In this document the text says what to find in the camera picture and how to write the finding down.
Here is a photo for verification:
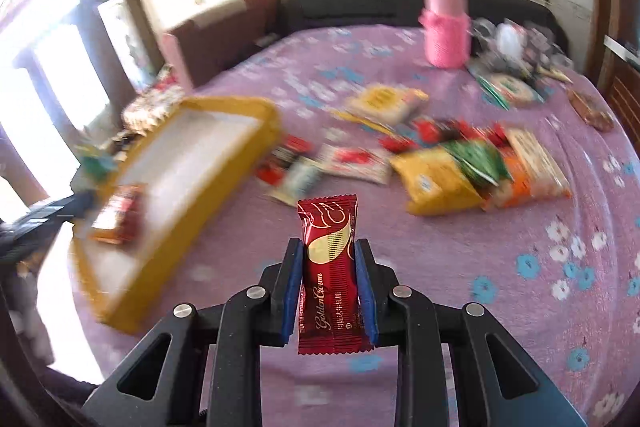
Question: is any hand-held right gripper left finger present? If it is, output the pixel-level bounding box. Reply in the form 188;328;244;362
82;237;306;427

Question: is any white lidded container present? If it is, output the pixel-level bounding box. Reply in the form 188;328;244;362
492;21;526;58

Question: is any red foil candy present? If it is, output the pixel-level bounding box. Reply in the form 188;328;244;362
410;118;473;142

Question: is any red white snack packet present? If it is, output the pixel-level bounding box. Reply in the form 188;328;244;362
317;144;393;185

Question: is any orange cracker packet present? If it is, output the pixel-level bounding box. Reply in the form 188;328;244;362
482;127;573;210

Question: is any patterned blanket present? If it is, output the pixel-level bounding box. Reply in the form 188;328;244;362
122;64;188;132

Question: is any brown armchair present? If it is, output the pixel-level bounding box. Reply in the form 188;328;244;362
160;0;281;90

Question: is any pink knit-sleeved bottle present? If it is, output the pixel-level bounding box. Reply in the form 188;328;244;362
419;0;473;70

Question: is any green pea snack packet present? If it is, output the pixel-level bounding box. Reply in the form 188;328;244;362
442;139;513;188

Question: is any white green small packet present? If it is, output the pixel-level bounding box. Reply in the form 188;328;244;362
267;157;323;208

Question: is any wooden cabinet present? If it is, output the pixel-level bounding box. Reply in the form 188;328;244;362
590;0;640;118

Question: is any yellow cardboard box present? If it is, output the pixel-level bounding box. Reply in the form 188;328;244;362
72;96;283;335

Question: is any yellow label cracker packet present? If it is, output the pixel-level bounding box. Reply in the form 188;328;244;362
332;83;431;132

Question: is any purple floral tablecloth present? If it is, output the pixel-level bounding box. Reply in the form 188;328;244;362
70;24;640;427

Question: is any dark red small packet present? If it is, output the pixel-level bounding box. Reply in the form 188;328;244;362
255;137;313;185

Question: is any green white flat packet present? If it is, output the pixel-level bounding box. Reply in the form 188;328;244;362
470;67;546;110

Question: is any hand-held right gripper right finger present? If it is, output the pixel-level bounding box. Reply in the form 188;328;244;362
354;238;588;427

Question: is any red gold snack bar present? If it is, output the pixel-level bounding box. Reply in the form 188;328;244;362
297;194;376;355

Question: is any dark sofa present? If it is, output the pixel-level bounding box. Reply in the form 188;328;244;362
285;0;568;52

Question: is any teal object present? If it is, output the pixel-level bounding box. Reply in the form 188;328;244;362
80;142;118;182

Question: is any red orange snack packet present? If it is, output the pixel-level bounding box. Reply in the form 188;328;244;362
90;184;148;245

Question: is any wooden glass door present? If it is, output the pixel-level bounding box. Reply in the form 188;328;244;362
0;0;166;208

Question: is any large yellow snack bag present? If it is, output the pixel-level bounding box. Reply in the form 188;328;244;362
390;147;486;215

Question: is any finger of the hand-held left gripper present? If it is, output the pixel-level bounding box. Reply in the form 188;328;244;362
30;189;98;228

